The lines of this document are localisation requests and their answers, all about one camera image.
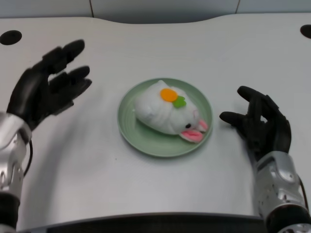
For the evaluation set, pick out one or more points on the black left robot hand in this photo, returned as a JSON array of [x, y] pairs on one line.
[[41, 87]]

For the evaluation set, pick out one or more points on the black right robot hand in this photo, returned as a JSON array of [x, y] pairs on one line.
[[267, 123]]

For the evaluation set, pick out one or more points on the white rabbit plush doll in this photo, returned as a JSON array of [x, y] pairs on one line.
[[167, 111]]

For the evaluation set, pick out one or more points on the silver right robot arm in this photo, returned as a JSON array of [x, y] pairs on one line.
[[281, 191]]

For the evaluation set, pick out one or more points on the green round plate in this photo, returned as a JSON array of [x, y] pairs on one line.
[[145, 143]]

